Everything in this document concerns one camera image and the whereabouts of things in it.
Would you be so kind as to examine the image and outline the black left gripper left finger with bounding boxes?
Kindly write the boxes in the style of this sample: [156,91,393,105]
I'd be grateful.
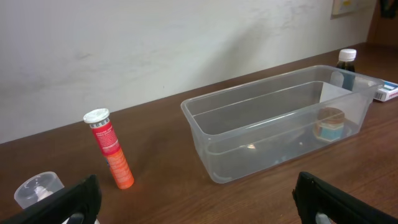
[0,174,103,224]

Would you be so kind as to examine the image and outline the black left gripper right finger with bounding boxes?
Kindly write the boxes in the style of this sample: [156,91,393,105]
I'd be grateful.
[292,172,397,224]

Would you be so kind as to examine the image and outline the small jar with gold lid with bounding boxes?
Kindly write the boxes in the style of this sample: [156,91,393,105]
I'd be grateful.
[313,107,345,142]

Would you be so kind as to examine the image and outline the dark bottle with white cap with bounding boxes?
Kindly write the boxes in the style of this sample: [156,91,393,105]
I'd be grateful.
[336,49,357,91]

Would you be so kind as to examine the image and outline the clear plastic container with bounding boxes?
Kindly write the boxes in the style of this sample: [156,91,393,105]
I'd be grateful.
[181,65,383,184]

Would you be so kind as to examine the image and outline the orange effervescent tablet tube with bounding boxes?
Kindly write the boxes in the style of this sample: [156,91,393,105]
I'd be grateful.
[83,108,134,189]

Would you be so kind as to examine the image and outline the white Panadol box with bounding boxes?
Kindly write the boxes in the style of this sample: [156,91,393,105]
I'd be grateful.
[374,80,398,102]

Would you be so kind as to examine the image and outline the wall plate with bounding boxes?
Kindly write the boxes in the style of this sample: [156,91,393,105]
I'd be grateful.
[331,0,374,16]

